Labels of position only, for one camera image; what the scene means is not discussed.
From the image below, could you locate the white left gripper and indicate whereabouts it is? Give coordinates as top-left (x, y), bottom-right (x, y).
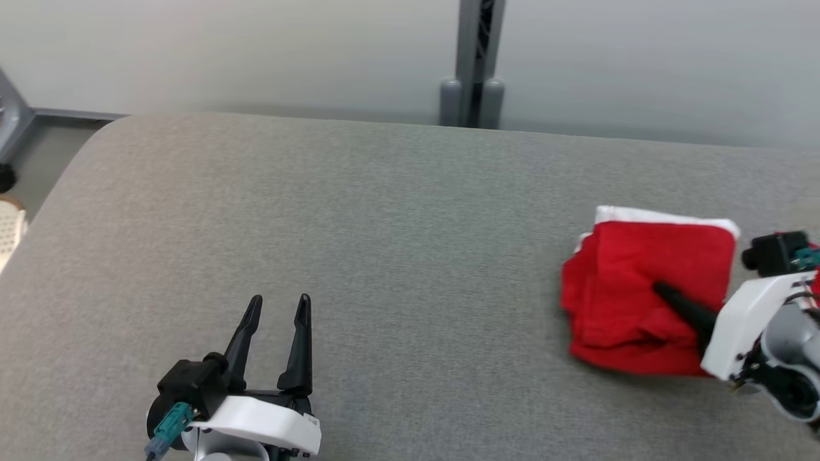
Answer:
top-left (147, 293), bottom-right (323, 461)

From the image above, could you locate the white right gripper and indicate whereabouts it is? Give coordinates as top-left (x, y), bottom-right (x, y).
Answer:
top-left (652, 271), bottom-right (819, 383)

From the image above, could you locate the grey metal stand frame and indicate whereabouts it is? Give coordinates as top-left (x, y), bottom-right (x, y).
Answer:
top-left (0, 64), bottom-right (127, 165)

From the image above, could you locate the red shorts white trim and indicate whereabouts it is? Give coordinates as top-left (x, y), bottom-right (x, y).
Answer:
top-left (560, 204), bottom-right (742, 378)

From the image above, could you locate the grey metal partition post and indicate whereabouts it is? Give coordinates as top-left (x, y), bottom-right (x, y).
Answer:
top-left (439, 0), bottom-right (507, 129)

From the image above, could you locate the teal left camera connector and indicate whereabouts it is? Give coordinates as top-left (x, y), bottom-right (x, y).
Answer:
top-left (145, 401), bottom-right (195, 459)

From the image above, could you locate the white perforated laundry basket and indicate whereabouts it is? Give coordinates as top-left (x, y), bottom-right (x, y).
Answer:
top-left (0, 197), bottom-right (28, 275)

